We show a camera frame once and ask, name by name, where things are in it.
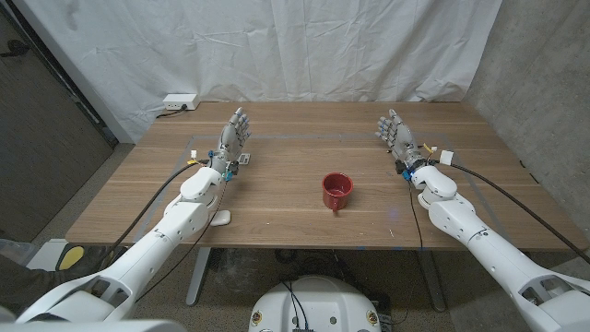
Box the black torso cables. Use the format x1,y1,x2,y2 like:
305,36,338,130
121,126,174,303
281,279,310,331

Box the dark door panel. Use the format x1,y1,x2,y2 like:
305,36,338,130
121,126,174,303
0,4,116,243

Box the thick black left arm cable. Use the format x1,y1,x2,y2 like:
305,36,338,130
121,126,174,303
94,159,211,273

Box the black cable bundle under table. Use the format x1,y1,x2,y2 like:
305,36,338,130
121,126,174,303
276,248,370,296

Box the black power strip cord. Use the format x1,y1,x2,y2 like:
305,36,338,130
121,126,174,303
155,104,188,120

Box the white power strip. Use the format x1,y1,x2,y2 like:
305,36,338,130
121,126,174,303
162,93,201,112

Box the grey table leg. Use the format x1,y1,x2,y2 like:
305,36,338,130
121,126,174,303
417,250,447,314
185,247,212,307

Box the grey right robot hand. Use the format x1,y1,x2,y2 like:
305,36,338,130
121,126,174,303
374,108,428,175

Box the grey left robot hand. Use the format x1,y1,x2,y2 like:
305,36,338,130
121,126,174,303
209,106,253,179

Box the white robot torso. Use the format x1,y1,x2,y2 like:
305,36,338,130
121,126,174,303
248,275,383,332

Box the small white rounded device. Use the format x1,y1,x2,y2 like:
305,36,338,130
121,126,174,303
209,209,231,227

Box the black and yellow object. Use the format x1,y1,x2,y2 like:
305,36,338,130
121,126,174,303
54,243,87,272

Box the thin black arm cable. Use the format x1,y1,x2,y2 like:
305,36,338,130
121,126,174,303
407,179,425,253
136,177,230,304

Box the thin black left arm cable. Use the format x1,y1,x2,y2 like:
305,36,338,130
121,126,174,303
136,177,230,304

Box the red mug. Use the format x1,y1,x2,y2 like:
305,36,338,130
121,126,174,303
321,172,355,212

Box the white floor box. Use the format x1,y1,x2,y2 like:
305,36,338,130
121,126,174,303
26,238,70,272

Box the black door handle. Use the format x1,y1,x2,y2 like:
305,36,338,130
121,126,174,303
0,39,31,59

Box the dark grey fabric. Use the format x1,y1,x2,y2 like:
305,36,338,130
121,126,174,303
0,246,125,319

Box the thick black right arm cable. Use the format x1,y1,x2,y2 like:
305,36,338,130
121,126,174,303
428,159,590,267

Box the black floor power strip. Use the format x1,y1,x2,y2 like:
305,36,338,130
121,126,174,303
375,299,393,332

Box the white backdrop cloth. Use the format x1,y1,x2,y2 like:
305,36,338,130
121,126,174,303
13,0,503,144

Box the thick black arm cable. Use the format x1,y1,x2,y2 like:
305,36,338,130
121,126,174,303
94,159,211,273
428,159,590,267

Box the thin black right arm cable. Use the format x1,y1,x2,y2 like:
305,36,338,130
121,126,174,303
407,179,425,253

